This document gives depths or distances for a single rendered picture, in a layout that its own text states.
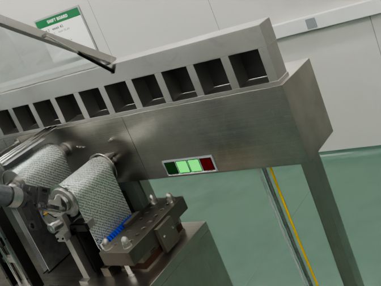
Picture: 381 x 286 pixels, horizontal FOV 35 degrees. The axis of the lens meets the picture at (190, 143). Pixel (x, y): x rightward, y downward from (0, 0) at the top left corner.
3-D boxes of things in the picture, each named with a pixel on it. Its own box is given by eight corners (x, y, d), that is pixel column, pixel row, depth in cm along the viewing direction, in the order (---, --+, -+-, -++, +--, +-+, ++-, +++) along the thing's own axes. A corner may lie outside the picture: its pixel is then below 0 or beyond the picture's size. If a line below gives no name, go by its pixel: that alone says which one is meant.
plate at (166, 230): (164, 252, 243) (153, 230, 239) (177, 238, 250) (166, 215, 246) (168, 252, 241) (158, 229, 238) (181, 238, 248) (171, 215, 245)
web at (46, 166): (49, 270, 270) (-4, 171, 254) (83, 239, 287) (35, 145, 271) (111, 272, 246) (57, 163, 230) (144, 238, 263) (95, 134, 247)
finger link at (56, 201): (70, 196, 235) (50, 193, 229) (69, 211, 234) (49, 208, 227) (65, 197, 237) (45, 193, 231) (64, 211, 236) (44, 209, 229)
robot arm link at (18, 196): (13, 206, 214) (-1, 207, 219) (24, 207, 218) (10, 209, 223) (15, 185, 216) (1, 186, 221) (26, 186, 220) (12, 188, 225)
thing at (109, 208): (98, 248, 242) (79, 209, 237) (132, 215, 260) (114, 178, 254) (99, 248, 242) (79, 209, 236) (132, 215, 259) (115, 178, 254)
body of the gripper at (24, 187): (52, 188, 229) (26, 183, 220) (50, 211, 227) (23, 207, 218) (39, 189, 233) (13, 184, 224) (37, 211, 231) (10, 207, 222)
